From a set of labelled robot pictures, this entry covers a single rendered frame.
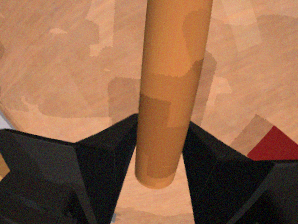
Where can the orange-brown cylinder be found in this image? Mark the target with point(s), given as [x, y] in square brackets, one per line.
[175, 38]

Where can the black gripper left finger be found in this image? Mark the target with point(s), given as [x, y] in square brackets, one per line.
[94, 167]

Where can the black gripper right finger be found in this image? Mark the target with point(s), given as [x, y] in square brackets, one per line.
[223, 183]

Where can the red cube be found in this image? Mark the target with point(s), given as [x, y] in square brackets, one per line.
[275, 145]

